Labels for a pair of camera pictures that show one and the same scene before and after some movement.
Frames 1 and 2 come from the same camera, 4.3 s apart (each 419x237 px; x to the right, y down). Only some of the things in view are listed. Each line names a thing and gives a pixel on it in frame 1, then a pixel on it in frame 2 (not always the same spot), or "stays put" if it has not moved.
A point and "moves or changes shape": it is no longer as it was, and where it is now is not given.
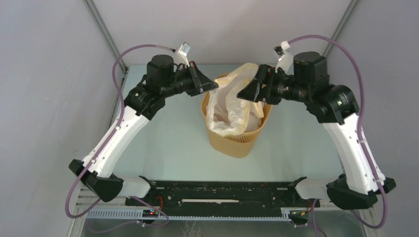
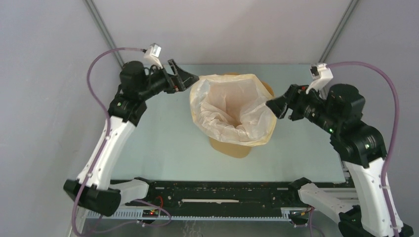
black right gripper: (266, 75) -> (296, 94)
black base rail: (218, 195) stays put
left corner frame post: (104, 34) stays put
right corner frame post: (347, 16) stays put
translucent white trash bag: (228, 113) moves or changes shape
